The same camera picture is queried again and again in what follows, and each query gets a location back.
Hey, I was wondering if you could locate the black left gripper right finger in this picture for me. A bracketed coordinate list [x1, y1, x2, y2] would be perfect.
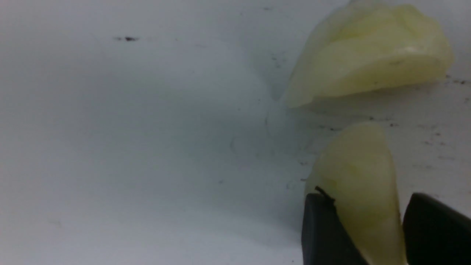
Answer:
[403, 193, 471, 265]

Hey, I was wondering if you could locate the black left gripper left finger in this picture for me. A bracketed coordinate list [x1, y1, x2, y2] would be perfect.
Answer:
[301, 186, 367, 265]

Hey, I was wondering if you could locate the pale green dumpling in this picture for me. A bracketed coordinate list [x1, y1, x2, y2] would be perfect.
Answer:
[284, 0, 454, 108]
[304, 122, 407, 265]

